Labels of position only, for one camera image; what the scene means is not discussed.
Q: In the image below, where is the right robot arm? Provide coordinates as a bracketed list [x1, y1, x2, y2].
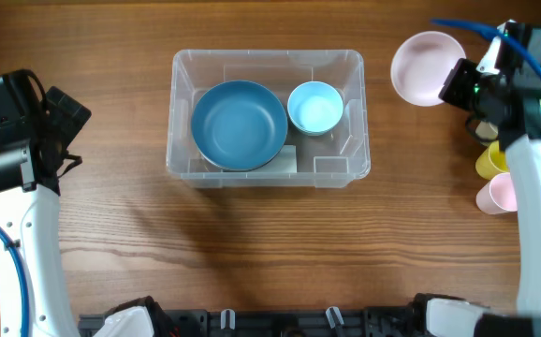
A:
[413, 19, 541, 336]

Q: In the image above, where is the white pink small bowl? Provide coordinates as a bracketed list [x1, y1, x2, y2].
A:
[390, 31, 466, 107]

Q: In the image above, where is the mint green small bowl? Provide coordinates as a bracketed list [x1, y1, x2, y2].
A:
[296, 126, 334, 137]

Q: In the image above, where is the pink cup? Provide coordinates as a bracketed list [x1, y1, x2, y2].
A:
[475, 173, 518, 214]

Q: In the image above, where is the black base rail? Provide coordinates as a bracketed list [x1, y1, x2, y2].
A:
[77, 292, 429, 337]

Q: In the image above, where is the cream cup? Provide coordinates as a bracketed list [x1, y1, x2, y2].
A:
[475, 122, 498, 146]

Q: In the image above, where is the light blue small bowl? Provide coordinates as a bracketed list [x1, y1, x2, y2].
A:
[287, 81, 344, 131]

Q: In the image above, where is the yellow cup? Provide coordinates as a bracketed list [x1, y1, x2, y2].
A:
[475, 140, 509, 180]

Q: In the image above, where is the dark blue bowl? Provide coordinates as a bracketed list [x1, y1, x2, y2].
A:
[191, 81, 288, 171]

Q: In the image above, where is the clear plastic storage bin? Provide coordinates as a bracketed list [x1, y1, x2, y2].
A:
[166, 50, 371, 188]

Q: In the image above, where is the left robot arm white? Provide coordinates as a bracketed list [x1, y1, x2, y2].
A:
[0, 69, 92, 336]

